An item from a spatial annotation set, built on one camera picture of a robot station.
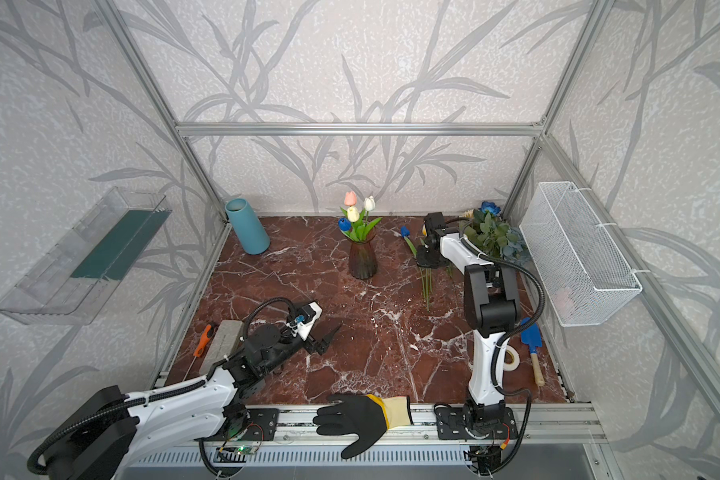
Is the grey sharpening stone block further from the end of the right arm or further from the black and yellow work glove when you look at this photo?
the end of the right arm

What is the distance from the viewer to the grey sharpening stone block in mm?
833

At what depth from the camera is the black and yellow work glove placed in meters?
0.72

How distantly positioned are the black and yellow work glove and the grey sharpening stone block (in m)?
0.32

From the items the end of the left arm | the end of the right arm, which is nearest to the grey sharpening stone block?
the end of the left arm
